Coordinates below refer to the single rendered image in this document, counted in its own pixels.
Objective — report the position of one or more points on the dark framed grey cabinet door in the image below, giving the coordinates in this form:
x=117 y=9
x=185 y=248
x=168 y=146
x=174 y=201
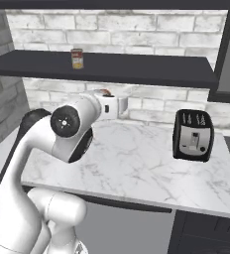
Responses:
x=229 y=53

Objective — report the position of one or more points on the black and silver toaster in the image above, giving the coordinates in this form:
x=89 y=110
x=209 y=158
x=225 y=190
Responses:
x=193 y=136

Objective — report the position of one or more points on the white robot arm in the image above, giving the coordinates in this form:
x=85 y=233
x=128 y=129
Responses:
x=19 y=185

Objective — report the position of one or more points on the dark cabinet top board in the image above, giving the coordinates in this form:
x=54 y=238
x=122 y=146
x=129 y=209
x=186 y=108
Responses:
x=113 y=4

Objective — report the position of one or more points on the red and yellow food can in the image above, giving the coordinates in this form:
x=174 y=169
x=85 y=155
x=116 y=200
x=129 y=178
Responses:
x=77 y=59

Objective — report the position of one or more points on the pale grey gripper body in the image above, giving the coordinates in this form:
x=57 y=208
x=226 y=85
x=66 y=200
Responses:
x=123 y=105

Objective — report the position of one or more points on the black oven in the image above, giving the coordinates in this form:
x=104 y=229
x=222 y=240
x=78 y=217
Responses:
x=206 y=234

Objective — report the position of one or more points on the brown topped food can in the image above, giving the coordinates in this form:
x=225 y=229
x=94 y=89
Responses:
x=104 y=91

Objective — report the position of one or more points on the dark cabinet shelf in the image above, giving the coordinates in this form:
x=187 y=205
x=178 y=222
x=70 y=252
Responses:
x=127 y=69

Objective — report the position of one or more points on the grey cupboard front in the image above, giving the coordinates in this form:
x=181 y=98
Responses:
x=130 y=231

